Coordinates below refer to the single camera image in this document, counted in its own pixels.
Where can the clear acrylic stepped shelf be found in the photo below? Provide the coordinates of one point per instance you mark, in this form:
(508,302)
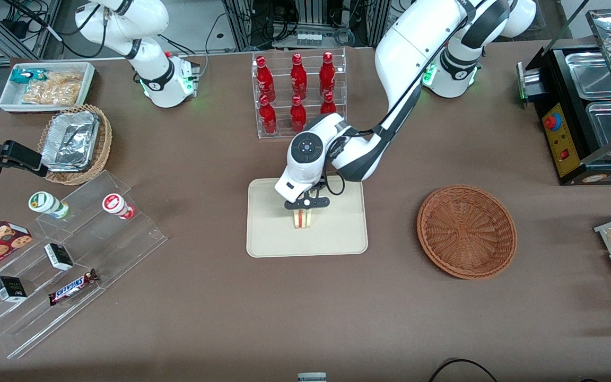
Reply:
(125,244)

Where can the stack of foil containers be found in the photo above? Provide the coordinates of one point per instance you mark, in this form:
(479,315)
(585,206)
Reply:
(69,140)

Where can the small black carton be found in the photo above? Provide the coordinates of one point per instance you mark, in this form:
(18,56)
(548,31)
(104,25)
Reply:
(59,256)
(9,289)

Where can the green label yogurt bottle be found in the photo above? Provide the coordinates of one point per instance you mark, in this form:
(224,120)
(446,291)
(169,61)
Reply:
(45,203)

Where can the small white grey device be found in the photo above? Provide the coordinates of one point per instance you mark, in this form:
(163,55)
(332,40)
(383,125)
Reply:
(312,377)

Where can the clear bag of chips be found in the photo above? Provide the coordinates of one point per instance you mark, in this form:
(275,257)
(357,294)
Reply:
(53,89)

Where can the black hot food display case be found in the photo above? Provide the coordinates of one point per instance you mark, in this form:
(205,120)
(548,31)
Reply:
(555,90)

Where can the teal snack packet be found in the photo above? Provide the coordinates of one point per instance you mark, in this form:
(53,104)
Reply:
(22,75)

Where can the red soda bottle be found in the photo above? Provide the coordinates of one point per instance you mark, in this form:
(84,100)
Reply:
(268,116)
(327,74)
(264,77)
(298,115)
(328,105)
(298,74)

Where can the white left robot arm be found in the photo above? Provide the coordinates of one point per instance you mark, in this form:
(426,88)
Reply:
(417,42)

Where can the white power strip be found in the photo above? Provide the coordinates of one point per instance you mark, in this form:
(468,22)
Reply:
(308,38)

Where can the red label yogurt bottle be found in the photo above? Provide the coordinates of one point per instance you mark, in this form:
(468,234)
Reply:
(115,205)

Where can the light wicker basket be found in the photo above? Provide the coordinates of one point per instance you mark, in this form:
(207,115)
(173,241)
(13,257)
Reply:
(105,138)

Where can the triangular sandwich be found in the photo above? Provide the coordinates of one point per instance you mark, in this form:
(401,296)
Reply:
(303,219)

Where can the snickers candy bar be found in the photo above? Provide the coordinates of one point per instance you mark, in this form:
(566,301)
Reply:
(72,287)

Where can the beige plastic tray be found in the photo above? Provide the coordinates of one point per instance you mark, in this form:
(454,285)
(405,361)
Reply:
(337,233)

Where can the white rectangular snack bin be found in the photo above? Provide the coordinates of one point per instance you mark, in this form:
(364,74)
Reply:
(8,101)

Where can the clear acrylic bottle rack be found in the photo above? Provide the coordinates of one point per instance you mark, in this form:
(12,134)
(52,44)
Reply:
(284,130)

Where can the round brown wicker basket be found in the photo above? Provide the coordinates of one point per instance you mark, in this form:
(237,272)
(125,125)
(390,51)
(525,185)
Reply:
(467,231)

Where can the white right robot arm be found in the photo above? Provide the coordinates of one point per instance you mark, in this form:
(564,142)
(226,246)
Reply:
(125,21)

